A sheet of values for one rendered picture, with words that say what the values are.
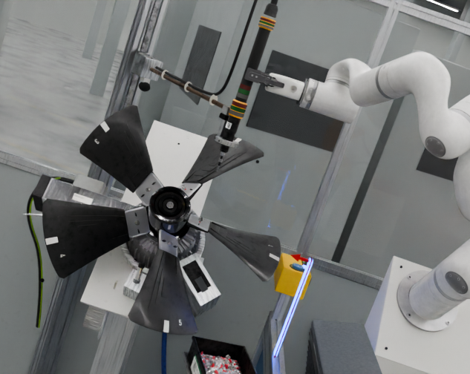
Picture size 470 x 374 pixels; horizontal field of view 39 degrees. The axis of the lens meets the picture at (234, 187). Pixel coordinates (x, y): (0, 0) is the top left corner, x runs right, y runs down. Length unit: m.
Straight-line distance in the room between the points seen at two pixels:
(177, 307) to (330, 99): 0.71
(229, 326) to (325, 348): 1.55
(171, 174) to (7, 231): 0.89
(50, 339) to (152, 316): 1.06
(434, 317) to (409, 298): 0.09
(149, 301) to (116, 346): 0.44
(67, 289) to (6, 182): 0.50
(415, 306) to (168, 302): 0.73
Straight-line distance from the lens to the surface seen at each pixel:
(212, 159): 2.06
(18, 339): 3.03
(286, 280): 2.24
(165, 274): 1.87
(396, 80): 1.62
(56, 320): 2.78
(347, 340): 1.35
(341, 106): 1.87
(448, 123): 1.51
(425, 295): 1.99
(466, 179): 1.63
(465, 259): 1.73
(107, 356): 2.25
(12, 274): 2.93
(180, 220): 1.88
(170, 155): 2.30
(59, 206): 1.90
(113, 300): 2.09
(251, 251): 1.93
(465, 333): 2.14
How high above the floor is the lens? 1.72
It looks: 12 degrees down
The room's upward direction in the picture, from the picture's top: 19 degrees clockwise
